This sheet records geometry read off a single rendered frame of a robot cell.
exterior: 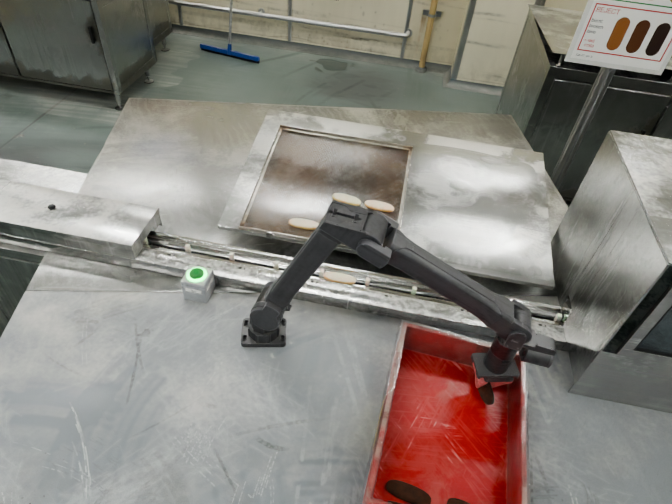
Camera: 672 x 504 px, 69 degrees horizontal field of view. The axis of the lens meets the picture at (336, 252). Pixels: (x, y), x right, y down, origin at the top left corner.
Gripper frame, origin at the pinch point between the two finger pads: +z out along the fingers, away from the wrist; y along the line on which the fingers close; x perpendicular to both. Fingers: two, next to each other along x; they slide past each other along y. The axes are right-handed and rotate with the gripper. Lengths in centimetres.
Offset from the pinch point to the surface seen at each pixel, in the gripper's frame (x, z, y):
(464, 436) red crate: -11.8, 3.4, -7.6
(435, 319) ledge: 21.0, 0.5, -7.9
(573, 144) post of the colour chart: 98, -11, 63
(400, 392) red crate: 0.3, 3.4, -21.1
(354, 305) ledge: 26.9, 1.2, -30.3
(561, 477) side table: -22.0, 3.8, 12.7
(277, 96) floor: 321, 86, -56
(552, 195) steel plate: 83, 4, 54
